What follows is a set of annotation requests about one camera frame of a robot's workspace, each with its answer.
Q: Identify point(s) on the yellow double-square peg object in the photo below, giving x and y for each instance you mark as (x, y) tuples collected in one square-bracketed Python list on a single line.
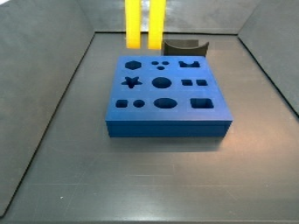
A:
[(155, 24)]

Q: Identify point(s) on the blue foam shape-sorter block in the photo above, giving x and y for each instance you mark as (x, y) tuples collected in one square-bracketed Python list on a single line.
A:
[(166, 96)]

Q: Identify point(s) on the black curved foam holder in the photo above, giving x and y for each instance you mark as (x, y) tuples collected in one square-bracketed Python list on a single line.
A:
[(184, 47)]

